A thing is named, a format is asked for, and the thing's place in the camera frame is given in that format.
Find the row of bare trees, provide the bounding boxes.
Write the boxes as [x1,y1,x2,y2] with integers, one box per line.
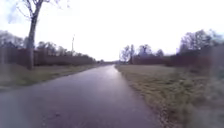
[0,29,98,58]

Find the thin pole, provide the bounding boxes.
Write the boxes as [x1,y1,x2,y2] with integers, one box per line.
[70,34,76,56]

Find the dark hedge with trees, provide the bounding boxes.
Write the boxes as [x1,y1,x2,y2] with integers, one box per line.
[118,28,224,76]

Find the long brown hedge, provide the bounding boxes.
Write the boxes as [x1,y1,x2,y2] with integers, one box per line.
[0,47,98,68]

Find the grey asphalt path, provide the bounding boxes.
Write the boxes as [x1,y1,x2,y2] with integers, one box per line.
[0,64,164,128]

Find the wide grass field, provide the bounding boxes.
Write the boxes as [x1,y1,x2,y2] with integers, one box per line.
[114,63,224,128]

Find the grass verge with tree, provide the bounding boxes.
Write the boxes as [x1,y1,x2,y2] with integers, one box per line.
[0,63,101,92]

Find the bare tall tree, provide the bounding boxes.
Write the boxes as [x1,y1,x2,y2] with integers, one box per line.
[14,0,63,71]

